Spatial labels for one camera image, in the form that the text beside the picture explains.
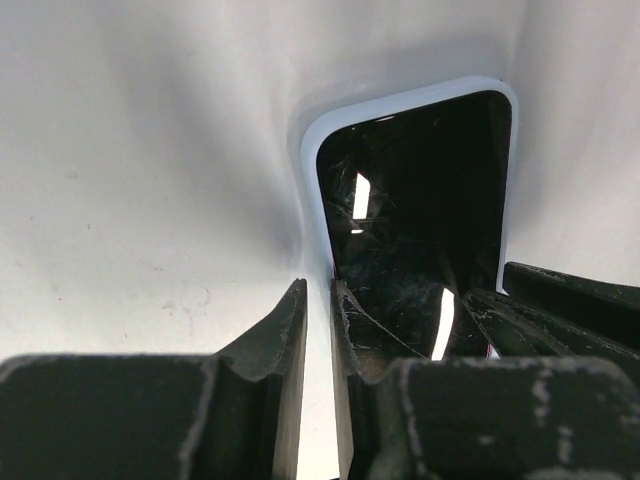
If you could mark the black phone with red edge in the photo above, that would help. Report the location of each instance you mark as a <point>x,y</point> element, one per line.
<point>414,205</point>

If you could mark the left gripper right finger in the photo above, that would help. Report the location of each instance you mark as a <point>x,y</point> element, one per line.
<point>402,416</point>

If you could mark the translucent blue phone case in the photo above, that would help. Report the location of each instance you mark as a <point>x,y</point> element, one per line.
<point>382,107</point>

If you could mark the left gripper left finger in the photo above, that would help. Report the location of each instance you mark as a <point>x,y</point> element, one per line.
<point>233,414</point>

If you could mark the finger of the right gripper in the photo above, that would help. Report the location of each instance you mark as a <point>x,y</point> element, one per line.
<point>610,310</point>
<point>515,329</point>

